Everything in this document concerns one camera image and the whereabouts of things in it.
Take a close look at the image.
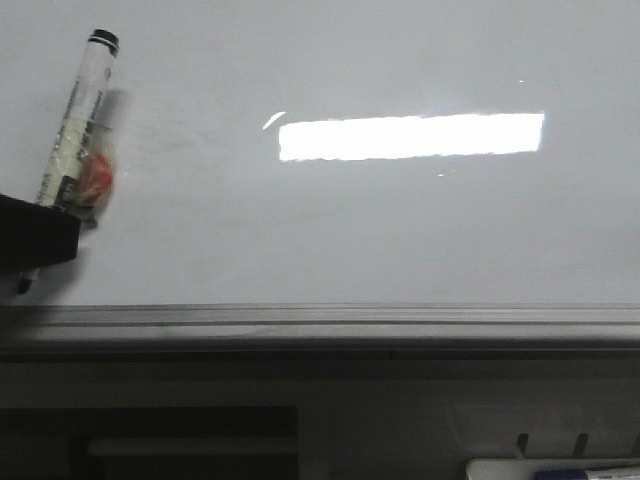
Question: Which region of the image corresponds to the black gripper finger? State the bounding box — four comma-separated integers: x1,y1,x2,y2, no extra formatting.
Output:
0,195,81,274

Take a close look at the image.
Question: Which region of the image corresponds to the white black whiteboard marker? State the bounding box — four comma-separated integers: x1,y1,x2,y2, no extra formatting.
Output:
16,29,122,295

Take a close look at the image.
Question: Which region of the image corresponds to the red magnet taped to marker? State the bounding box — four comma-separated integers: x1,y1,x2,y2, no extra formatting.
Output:
70,139,117,230

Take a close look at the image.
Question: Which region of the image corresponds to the white glossy whiteboard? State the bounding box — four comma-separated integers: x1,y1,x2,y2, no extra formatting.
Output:
1,1,639,306

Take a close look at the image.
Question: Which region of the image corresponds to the grey metal hook left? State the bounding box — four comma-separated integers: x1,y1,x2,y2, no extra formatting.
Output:
516,433,529,459

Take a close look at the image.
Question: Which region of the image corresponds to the grey metal hook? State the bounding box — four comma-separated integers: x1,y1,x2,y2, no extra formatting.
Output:
516,433,529,459
572,432,589,458

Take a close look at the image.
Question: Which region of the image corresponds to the grey metal hook middle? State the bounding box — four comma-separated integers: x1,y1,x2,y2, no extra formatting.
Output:
572,432,589,458

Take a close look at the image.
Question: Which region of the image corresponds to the blue capped marker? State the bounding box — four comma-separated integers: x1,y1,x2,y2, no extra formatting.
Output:
534,466,640,480

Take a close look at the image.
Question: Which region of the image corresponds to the grey aluminium whiteboard frame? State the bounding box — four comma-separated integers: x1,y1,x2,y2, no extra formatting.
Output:
1,303,639,361

